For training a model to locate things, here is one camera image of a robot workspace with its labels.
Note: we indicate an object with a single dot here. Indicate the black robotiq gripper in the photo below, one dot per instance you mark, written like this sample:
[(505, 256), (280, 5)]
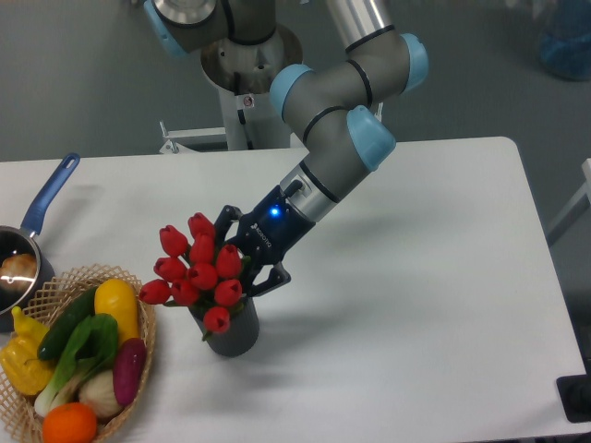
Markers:
[(265, 235)]

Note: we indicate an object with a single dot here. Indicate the red tulip bouquet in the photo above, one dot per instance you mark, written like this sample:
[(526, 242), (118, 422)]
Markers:
[(202, 273)]

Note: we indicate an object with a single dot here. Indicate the dark grey ribbed vase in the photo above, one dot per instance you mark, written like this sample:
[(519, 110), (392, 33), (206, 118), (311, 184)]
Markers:
[(241, 335)]

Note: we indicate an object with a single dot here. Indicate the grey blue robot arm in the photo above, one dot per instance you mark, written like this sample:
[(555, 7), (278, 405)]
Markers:
[(329, 112)]

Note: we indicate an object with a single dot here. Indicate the yellow squash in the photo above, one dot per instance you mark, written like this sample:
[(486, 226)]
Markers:
[(117, 298)]

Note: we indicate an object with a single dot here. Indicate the purple sweet potato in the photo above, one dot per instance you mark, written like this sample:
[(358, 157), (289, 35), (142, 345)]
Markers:
[(127, 370)]

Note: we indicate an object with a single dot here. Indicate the green bok choy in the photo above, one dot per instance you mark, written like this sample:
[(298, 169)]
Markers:
[(91, 348)]

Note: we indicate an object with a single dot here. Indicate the green cucumber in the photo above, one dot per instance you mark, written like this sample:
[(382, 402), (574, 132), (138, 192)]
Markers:
[(55, 340)]

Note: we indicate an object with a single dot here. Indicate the beige garlic bulb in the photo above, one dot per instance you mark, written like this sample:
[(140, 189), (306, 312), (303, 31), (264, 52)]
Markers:
[(98, 393)]

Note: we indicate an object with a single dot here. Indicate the brown bread roll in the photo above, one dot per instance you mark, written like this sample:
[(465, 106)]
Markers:
[(18, 273)]

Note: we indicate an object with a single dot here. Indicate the orange fruit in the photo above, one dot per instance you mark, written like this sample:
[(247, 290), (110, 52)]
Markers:
[(71, 422)]

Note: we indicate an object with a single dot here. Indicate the yellow bell pepper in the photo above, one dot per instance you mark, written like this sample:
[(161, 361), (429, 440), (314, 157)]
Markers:
[(26, 372)]

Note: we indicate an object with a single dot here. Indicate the black device at table edge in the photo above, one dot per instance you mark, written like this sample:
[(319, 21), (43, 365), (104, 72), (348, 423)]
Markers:
[(575, 397)]

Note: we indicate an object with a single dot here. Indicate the blue plastic bag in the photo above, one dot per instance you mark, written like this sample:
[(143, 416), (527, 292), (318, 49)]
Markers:
[(564, 43)]

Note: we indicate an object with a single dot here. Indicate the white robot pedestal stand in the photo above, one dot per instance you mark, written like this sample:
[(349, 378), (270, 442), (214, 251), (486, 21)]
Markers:
[(242, 76)]

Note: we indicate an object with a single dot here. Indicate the blue handled saucepan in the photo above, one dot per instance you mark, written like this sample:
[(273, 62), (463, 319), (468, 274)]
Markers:
[(23, 239)]

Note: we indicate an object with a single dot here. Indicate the white table leg frame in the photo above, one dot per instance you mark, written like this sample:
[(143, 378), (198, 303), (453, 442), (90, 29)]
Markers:
[(572, 210)]

